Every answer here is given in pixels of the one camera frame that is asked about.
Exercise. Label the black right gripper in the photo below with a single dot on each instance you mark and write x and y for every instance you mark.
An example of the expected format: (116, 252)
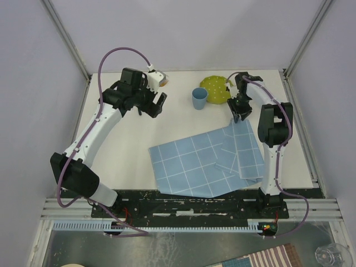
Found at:
(237, 110)

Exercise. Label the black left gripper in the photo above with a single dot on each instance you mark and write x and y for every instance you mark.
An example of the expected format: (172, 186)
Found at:
(152, 109)

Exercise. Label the blue checked cloth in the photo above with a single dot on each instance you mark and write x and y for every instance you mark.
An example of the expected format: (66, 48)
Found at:
(209, 164)

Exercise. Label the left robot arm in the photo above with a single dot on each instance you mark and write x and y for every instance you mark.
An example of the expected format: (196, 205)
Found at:
(72, 168)

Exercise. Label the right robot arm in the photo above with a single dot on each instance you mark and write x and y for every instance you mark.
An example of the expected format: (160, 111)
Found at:
(275, 129)

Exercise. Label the green dotted plate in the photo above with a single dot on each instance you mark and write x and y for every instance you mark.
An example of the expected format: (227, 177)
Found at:
(216, 88)

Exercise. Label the blue cup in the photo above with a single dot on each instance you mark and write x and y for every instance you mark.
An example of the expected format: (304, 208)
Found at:
(199, 98)

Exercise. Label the striped folded cloth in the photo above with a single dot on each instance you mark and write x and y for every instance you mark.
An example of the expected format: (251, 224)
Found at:
(283, 255)

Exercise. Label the clear glass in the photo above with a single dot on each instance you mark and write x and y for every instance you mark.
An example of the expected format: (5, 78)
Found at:
(334, 255)

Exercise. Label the cream round object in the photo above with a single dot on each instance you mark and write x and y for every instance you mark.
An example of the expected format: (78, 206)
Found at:
(72, 265)

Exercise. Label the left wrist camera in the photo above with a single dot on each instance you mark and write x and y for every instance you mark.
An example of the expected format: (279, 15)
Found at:
(156, 79)

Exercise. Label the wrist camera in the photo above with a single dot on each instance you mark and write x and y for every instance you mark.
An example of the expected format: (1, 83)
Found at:
(156, 79)
(233, 90)

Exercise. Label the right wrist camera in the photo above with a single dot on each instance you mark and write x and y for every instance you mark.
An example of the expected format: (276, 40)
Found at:
(233, 90)

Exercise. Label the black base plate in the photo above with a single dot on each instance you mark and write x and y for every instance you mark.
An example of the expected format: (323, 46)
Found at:
(150, 208)

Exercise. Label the aluminium frame rail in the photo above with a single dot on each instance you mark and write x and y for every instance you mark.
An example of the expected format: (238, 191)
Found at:
(315, 24)

